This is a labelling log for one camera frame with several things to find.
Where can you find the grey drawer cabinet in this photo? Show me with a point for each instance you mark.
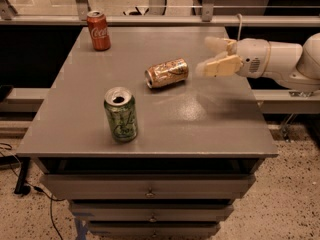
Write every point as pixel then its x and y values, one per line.
pixel 198 145

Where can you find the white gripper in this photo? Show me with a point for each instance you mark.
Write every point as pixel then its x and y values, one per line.
pixel 252 58

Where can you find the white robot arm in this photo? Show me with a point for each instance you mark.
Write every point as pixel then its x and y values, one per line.
pixel 290 65

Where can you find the green soda can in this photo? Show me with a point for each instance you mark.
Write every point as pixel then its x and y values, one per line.
pixel 119 104

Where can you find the metal railing frame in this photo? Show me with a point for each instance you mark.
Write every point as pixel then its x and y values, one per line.
pixel 256 13

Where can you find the orange soda can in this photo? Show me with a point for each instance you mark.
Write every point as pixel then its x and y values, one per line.
pixel 166 73

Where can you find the red Coca-Cola can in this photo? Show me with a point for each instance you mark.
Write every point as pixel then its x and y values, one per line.
pixel 98 30

